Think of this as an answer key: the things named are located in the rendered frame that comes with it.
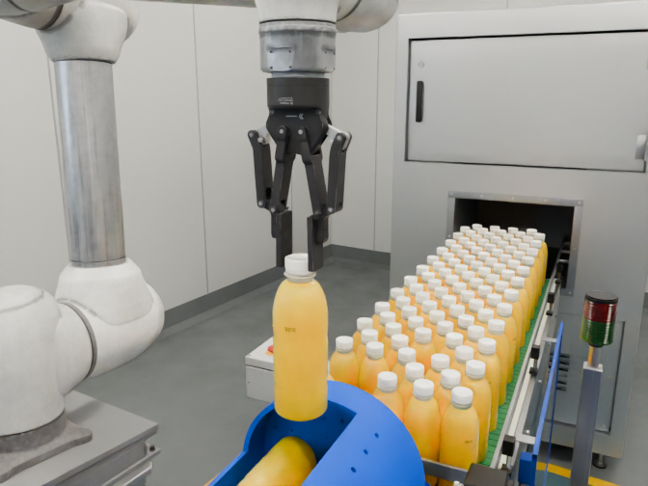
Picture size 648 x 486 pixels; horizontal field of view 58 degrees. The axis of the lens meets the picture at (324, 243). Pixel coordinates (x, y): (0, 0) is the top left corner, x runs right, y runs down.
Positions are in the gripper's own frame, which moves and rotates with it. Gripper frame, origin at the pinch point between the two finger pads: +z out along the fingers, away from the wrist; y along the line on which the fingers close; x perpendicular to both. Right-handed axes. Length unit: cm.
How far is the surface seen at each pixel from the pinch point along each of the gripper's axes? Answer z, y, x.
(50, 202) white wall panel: 42, -248, 169
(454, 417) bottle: 41, 14, 36
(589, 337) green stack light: 31, 35, 62
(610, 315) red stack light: 25, 39, 62
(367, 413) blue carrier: 26.2, 7.2, 6.9
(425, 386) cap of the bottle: 36, 8, 37
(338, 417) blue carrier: 30.4, 1.0, 10.7
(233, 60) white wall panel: -44, -229, 332
